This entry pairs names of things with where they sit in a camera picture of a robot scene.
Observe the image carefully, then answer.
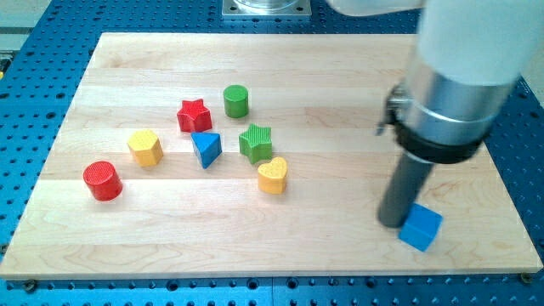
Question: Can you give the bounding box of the green wooden star block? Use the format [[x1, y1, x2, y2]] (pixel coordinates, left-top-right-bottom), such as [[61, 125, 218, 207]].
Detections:
[[239, 123, 272, 164]]

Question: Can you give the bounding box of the red wooden cylinder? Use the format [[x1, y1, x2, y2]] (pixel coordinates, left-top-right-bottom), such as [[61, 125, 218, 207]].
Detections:
[[82, 161, 122, 201]]

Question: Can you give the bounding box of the light wooden board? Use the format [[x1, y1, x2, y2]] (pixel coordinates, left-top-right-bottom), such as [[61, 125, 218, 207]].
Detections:
[[1, 33, 542, 280]]

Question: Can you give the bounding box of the blue wooden triangle block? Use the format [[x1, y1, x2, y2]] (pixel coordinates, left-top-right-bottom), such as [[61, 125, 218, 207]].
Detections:
[[190, 132, 222, 169]]

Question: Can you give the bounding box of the yellow wooden heart block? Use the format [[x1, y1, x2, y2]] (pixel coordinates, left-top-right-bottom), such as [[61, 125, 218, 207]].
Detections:
[[258, 157, 288, 195]]

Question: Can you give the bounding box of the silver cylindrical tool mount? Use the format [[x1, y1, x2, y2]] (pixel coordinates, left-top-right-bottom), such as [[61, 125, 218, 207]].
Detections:
[[376, 56, 513, 164]]

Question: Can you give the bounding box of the yellow wooden hexagon block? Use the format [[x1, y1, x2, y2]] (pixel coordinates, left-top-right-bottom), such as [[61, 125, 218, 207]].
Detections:
[[127, 129, 163, 167]]

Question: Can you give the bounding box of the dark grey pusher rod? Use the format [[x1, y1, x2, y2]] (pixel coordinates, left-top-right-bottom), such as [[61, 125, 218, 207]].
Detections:
[[377, 151, 434, 228]]

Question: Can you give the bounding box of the red wooden star block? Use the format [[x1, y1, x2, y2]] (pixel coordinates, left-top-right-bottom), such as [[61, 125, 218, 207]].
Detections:
[[177, 99, 213, 133]]

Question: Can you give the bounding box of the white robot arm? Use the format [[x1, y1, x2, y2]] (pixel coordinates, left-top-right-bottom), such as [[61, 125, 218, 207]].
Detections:
[[328, 0, 543, 228]]

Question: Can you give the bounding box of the blue wooden cube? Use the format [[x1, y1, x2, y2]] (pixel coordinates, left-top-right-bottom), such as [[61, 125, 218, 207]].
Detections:
[[399, 203, 443, 252]]

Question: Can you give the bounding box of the green wooden cylinder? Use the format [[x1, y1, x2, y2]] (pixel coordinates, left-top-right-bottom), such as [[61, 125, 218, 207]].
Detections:
[[223, 84, 249, 118]]

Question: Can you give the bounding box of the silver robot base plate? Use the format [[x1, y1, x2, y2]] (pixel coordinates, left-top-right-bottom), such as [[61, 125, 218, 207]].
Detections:
[[222, 0, 312, 18]]

